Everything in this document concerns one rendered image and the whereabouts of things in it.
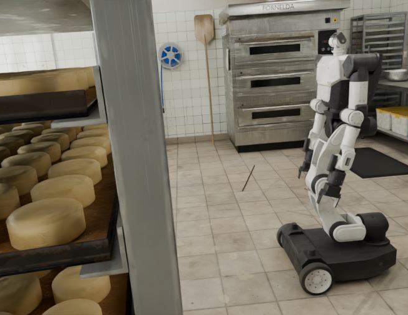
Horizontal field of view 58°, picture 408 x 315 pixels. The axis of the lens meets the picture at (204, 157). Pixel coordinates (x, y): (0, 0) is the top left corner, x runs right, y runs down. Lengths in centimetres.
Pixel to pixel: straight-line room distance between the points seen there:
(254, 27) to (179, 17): 143
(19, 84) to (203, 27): 588
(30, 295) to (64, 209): 12
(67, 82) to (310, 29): 518
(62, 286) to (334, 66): 197
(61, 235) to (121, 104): 11
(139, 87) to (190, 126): 603
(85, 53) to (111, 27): 609
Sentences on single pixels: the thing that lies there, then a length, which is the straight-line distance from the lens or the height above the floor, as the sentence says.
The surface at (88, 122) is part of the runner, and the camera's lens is 20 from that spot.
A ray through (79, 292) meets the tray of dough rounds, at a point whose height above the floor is 124.
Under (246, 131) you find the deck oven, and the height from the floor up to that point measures 32.
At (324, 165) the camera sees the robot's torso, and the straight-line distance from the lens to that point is 233.
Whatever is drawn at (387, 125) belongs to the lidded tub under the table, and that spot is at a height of 28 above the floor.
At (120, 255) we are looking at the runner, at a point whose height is 131.
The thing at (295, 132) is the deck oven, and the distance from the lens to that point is 547.
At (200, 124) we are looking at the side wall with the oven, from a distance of 623.
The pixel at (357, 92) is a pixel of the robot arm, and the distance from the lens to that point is 208.
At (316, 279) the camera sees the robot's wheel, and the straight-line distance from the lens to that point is 238.
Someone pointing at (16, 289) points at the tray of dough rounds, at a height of 124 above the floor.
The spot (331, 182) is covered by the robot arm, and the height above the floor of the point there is 70.
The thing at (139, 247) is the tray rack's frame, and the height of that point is 132.
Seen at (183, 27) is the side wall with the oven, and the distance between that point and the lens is 613.
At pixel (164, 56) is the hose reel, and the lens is 601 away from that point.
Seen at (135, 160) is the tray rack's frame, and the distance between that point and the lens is 20.
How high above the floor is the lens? 143
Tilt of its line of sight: 16 degrees down
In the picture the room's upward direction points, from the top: 4 degrees counter-clockwise
